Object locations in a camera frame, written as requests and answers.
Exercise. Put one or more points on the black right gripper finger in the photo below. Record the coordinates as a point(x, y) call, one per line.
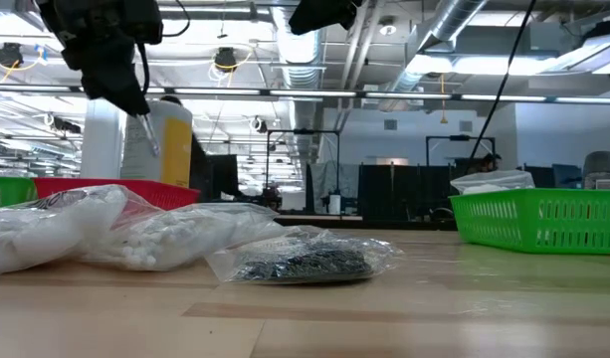
point(324, 15)

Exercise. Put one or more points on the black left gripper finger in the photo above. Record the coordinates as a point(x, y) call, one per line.
point(115, 79)

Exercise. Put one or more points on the vanity pack cotton bag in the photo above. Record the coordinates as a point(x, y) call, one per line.
point(185, 233)
point(36, 233)
point(488, 181)

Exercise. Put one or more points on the clear bag black hair net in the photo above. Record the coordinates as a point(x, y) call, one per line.
point(304, 263)

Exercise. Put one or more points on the round ceiling fixture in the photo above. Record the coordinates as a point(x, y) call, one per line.
point(387, 27)

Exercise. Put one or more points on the white yellow wipes canister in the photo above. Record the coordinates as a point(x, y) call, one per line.
point(170, 149)

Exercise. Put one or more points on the red plastic basket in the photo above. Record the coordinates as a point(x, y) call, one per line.
point(160, 191)

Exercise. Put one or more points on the dark computer monitor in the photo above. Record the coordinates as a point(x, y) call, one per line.
point(225, 174)

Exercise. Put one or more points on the green plastic basket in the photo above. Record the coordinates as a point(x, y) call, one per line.
point(533, 221)
point(6, 191)

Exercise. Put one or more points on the small white bottle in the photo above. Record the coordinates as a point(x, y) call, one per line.
point(335, 205)

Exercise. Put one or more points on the black partition panels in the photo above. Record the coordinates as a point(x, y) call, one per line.
point(404, 189)

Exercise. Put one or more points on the grey chair back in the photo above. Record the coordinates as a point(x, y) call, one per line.
point(603, 166)

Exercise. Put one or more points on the silver ribbed ventilation duct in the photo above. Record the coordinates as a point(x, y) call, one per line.
point(297, 54)

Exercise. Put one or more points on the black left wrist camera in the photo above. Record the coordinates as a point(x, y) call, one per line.
point(142, 22)

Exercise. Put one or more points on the black background rig frame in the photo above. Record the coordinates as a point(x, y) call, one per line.
point(304, 131)
point(459, 138)

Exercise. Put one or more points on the silver spiral ventilation duct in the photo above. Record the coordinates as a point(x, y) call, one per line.
point(444, 25)

